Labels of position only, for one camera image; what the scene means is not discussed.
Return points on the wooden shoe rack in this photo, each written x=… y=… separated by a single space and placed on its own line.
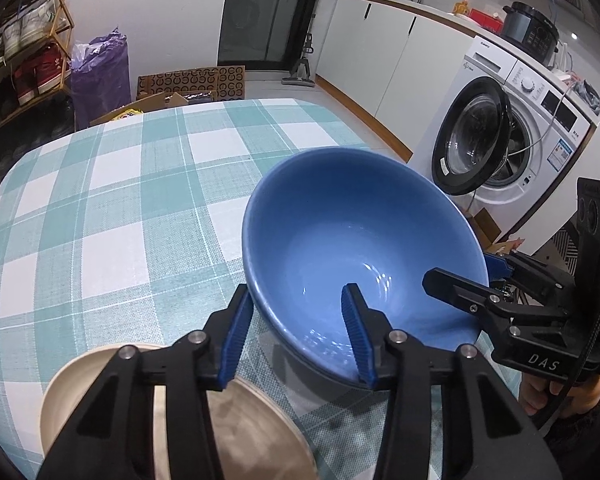
x=36 y=37

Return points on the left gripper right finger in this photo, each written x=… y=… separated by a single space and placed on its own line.
x=486 y=433

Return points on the blue bowl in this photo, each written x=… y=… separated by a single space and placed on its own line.
x=329 y=217

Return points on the purple bag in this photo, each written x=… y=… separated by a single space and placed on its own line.
x=100 y=77

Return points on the open cardboard box snacks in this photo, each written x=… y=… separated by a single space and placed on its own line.
x=158 y=101

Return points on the open brown cardboard box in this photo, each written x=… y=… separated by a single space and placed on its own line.
x=488 y=234

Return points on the cordless vacuum cleaner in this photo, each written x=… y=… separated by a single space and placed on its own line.
x=300 y=73

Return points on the patterned cardboard box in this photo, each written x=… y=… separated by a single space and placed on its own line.
x=222 y=83

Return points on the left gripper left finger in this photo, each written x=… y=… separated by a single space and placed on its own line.
x=232 y=334

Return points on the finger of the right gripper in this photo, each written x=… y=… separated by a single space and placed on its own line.
x=498 y=270
x=462 y=294

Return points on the white washing machine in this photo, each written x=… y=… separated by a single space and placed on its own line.
x=502 y=138

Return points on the large cream plate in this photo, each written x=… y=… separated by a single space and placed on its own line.
x=255 y=439

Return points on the black glass door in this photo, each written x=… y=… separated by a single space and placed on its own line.
x=264 y=34

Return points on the teal checkered tablecloth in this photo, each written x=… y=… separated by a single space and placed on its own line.
x=130 y=232

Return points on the black rice cooker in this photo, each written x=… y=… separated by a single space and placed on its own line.
x=530 y=31

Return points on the white kitchen cabinets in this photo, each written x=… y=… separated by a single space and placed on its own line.
x=390 y=63

